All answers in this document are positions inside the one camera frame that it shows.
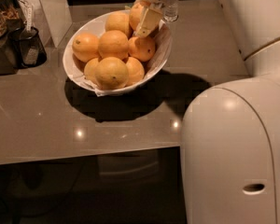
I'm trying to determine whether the white oval bowl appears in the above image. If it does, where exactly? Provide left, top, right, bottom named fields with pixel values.
left=63, top=13, right=173, bottom=96

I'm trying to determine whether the white box panel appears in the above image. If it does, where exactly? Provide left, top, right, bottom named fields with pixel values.
left=39, top=0, right=72, bottom=47

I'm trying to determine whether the front large orange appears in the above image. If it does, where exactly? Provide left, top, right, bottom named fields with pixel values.
left=94, top=57, right=129, bottom=90

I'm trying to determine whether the dark metal tray stand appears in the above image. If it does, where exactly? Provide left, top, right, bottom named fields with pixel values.
left=0, top=35, right=20, bottom=76

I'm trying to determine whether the front left small orange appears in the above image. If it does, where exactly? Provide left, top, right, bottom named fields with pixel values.
left=84, top=58, right=99, bottom=83

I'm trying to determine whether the clear plastic water bottle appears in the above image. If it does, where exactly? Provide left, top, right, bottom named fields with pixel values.
left=164, top=2, right=178, bottom=22

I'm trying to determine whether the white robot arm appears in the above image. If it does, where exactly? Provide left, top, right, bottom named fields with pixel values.
left=180, top=0, right=280, bottom=224

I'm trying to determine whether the white tag utensil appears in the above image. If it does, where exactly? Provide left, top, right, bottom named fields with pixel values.
left=20, top=1, right=34, bottom=39

